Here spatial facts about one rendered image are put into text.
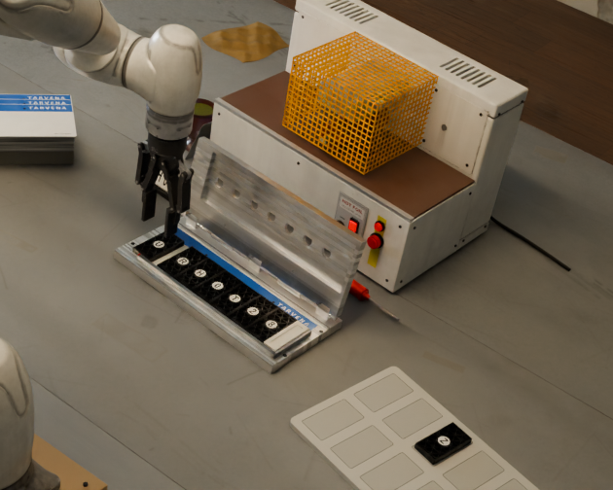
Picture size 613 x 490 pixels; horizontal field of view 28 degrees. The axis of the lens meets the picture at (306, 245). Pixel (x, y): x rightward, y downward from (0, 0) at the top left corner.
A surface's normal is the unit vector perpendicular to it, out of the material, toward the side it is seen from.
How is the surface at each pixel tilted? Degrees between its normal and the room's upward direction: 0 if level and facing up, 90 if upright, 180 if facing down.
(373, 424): 0
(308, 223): 79
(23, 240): 0
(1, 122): 0
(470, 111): 90
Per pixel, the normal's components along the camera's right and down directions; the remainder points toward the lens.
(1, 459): 0.56, 0.54
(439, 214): 0.74, 0.49
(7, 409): 0.77, 0.22
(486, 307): 0.14, -0.79
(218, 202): -0.62, 0.22
